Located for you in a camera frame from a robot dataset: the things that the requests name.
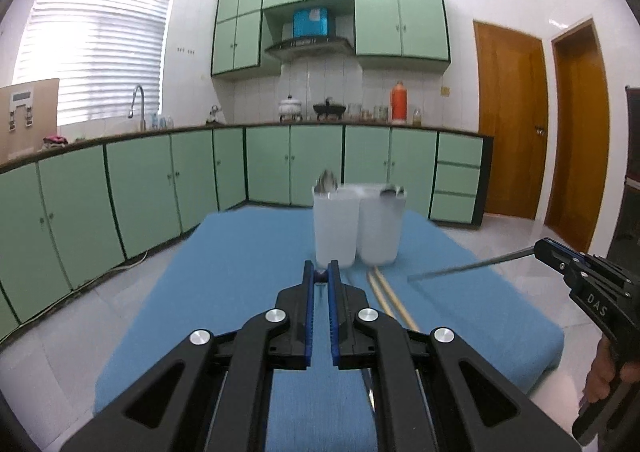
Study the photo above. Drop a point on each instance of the blue towel mat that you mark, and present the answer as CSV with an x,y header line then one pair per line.
x,y
234,265

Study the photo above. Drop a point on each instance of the orange thermos flask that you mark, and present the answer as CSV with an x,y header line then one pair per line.
x,y
399,103

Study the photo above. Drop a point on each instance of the black chopstick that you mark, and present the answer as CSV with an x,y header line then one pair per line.
x,y
368,386

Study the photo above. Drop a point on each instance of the white cooking pot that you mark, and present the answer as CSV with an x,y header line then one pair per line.
x,y
290,110

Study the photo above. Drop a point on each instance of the black wok pan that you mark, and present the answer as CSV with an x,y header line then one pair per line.
x,y
328,110

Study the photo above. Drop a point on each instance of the white double utensil holder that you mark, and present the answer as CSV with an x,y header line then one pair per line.
x,y
356,223

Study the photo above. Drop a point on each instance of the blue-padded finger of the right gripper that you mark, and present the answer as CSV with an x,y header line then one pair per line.
x,y
555,255

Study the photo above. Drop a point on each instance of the cardboard box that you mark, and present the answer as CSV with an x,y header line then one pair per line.
x,y
29,114

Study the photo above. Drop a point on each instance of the window blinds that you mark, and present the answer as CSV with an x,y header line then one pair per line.
x,y
99,50

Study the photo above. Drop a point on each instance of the small dark spoon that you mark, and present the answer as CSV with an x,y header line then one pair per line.
x,y
392,191

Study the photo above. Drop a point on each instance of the large silver spoon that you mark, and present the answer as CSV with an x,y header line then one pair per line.
x,y
326,183

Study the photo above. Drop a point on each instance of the bamboo chopstick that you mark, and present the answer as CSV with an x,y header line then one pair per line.
x,y
395,300
376,288

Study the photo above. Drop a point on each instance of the chrome kitchen faucet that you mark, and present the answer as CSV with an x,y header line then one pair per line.
x,y
137,107

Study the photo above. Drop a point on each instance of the green lower kitchen cabinets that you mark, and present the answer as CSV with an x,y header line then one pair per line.
x,y
69,216

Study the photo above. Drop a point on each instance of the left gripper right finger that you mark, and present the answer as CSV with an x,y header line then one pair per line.
x,y
432,392

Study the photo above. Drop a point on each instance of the black range hood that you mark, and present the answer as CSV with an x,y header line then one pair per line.
x,y
288,50

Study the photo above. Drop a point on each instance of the blue box on hood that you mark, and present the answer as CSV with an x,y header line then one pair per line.
x,y
312,22

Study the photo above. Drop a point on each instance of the silver kettle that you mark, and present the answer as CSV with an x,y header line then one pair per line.
x,y
215,116

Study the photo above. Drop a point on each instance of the right hand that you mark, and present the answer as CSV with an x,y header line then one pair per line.
x,y
603,372

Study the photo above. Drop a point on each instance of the brown wooden door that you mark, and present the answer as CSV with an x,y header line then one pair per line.
x,y
513,87
581,159

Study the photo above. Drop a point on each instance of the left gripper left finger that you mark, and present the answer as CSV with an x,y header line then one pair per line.
x,y
211,392

